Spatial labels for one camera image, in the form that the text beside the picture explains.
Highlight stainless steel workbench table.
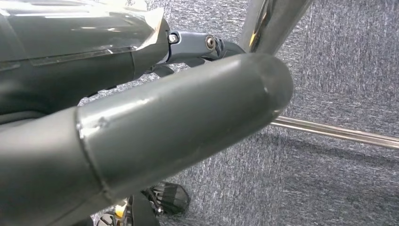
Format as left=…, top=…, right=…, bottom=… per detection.
left=238, top=0, right=399, bottom=150

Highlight black robot foot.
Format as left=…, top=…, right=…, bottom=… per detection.
left=142, top=182, right=192, bottom=216

